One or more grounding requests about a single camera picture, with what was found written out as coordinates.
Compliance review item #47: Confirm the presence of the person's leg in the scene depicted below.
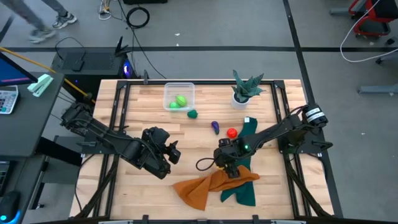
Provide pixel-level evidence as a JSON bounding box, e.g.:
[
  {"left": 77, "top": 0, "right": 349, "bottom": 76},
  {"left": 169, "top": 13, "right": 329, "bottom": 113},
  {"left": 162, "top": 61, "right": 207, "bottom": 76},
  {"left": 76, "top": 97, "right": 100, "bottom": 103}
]
[
  {"left": 0, "top": 0, "right": 47, "bottom": 31},
  {"left": 42, "top": 0, "right": 68, "bottom": 17}
]

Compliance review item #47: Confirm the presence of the coiled black cable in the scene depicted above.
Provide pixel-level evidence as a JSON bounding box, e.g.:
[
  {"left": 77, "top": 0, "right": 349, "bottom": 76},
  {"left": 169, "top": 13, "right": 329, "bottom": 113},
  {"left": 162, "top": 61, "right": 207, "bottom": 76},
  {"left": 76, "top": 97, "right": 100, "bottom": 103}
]
[{"left": 126, "top": 6, "right": 150, "bottom": 29}]

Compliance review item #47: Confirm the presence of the long white cable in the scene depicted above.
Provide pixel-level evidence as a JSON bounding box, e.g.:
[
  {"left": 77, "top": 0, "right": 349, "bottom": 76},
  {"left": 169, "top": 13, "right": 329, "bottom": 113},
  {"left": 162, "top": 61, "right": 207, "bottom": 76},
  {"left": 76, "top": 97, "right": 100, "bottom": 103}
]
[{"left": 340, "top": 0, "right": 398, "bottom": 63}]

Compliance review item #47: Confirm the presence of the black box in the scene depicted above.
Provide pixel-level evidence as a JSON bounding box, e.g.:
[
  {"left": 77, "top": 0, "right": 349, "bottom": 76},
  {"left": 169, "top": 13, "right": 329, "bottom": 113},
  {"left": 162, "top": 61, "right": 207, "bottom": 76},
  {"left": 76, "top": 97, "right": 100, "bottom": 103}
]
[{"left": 123, "top": 0, "right": 169, "bottom": 4}]

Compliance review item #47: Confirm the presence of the black keyboard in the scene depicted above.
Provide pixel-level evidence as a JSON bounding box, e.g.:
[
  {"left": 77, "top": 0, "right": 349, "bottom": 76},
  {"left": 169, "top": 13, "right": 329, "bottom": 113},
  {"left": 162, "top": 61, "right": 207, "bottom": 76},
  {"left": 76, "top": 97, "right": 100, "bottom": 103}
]
[{"left": 0, "top": 161, "right": 13, "bottom": 197}]

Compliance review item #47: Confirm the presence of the person's shoe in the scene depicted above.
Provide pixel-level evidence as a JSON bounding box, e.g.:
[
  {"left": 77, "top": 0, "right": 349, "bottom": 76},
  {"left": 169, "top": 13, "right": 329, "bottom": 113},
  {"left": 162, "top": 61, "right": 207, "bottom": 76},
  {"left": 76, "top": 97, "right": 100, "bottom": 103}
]
[
  {"left": 52, "top": 12, "right": 78, "bottom": 30},
  {"left": 28, "top": 27, "right": 57, "bottom": 44}
]

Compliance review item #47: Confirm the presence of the small black device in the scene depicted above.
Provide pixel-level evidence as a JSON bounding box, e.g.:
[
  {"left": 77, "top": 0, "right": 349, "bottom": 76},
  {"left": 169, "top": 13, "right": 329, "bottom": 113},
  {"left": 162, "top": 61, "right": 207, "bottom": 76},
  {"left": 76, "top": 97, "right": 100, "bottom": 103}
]
[{"left": 71, "top": 51, "right": 85, "bottom": 72}]

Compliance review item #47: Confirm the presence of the black metal table frame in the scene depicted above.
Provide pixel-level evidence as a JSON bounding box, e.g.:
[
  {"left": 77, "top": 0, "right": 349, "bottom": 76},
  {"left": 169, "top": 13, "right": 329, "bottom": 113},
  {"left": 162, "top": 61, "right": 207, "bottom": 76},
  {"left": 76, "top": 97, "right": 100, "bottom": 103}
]
[{"left": 73, "top": 79, "right": 336, "bottom": 224}]

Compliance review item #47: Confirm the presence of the yellow rod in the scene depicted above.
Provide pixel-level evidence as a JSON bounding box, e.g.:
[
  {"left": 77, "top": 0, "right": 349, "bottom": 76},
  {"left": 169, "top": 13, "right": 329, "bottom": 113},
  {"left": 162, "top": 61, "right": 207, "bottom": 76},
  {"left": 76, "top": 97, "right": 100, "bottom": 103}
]
[{"left": 0, "top": 46, "right": 96, "bottom": 103}]

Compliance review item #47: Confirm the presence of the computer monitor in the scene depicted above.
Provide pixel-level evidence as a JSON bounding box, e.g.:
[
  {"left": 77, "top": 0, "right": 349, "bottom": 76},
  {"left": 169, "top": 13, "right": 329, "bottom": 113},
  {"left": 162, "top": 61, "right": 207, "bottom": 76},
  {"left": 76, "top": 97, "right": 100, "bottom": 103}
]
[{"left": 0, "top": 51, "right": 39, "bottom": 87}]

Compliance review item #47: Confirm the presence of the black computer mouse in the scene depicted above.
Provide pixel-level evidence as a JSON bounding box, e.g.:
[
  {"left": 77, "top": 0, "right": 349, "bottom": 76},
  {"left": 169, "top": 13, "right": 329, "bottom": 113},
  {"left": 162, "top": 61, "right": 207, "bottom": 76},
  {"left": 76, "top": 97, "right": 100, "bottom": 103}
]
[{"left": 0, "top": 190, "right": 21, "bottom": 224}]

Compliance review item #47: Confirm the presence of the black wifi antenna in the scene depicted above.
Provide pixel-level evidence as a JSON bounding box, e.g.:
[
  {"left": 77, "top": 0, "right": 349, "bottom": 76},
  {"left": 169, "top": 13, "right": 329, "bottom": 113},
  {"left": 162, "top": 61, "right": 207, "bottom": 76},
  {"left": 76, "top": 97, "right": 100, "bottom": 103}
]
[{"left": 114, "top": 35, "right": 133, "bottom": 57}]

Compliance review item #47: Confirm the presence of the mint green stapler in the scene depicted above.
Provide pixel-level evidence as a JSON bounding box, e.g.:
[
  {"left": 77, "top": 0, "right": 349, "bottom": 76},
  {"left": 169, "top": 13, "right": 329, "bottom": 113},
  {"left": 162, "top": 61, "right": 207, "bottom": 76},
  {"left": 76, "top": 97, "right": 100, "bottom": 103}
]
[{"left": 27, "top": 73, "right": 54, "bottom": 98}]

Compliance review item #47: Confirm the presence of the grey metal stand leg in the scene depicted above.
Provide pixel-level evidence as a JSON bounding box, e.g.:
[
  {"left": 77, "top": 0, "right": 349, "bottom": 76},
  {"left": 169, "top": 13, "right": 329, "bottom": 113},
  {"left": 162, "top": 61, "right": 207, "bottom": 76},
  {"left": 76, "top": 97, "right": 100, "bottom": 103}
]
[
  {"left": 357, "top": 83, "right": 398, "bottom": 95},
  {"left": 329, "top": 7, "right": 352, "bottom": 16}
]

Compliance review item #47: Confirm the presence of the grey desk calculator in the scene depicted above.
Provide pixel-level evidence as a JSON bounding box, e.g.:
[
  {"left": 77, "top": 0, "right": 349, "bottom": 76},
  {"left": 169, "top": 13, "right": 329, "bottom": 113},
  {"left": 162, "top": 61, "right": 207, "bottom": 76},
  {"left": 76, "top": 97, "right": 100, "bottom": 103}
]
[{"left": 0, "top": 85, "right": 20, "bottom": 115}]

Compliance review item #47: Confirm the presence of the succulent plant in white pot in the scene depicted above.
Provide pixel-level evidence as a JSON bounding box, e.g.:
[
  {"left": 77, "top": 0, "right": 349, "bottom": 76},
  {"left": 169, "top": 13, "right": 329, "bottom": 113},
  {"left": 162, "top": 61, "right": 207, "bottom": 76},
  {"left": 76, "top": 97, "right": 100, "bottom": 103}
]
[{"left": 231, "top": 69, "right": 266, "bottom": 111}]

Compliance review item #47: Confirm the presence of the orange cloth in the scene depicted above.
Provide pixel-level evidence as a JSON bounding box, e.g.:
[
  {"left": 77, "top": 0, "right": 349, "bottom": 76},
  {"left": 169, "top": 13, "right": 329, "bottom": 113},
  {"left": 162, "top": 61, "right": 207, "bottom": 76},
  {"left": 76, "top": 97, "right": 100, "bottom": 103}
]
[{"left": 172, "top": 165, "right": 261, "bottom": 212}]

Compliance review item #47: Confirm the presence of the clear plastic tupperware container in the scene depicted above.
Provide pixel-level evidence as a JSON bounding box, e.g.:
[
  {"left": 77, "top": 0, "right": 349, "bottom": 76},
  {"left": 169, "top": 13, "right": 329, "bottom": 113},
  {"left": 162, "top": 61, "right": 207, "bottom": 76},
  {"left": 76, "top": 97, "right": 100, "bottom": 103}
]
[{"left": 163, "top": 82, "right": 196, "bottom": 112}]

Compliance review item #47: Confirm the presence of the white cable bundle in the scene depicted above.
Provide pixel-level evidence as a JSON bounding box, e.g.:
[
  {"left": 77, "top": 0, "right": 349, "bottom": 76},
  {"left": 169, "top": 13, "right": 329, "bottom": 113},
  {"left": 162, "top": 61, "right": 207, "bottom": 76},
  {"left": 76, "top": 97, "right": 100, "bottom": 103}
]
[{"left": 98, "top": 0, "right": 113, "bottom": 21}]

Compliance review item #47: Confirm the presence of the black side desk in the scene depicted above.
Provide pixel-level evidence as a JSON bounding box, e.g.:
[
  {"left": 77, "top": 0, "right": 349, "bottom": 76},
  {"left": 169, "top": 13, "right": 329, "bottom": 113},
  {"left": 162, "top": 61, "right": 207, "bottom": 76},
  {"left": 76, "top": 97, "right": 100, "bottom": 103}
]
[{"left": 0, "top": 72, "right": 65, "bottom": 224}]

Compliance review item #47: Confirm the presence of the red frame chair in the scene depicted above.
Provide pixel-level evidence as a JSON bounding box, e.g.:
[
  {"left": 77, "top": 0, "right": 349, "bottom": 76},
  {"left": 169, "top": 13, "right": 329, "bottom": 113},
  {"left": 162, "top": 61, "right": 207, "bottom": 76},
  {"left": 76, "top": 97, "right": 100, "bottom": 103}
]
[{"left": 348, "top": 0, "right": 398, "bottom": 39}]

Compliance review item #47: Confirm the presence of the dark green cloth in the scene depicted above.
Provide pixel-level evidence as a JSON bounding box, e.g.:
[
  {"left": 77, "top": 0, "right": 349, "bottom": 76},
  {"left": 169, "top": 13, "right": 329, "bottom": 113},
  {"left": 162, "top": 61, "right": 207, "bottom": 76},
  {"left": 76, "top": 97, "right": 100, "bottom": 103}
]
[{"left": 220, "top": 116, "right": 259, "bottom": 207}]

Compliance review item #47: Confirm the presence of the black computer tower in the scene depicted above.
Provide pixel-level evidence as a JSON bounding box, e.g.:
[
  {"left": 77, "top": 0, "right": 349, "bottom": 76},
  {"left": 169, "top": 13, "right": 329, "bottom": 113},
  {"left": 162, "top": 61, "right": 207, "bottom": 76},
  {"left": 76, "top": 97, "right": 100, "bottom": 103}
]
[{"left": 50, "top": 46, "right": 133, "bottom": 94}]

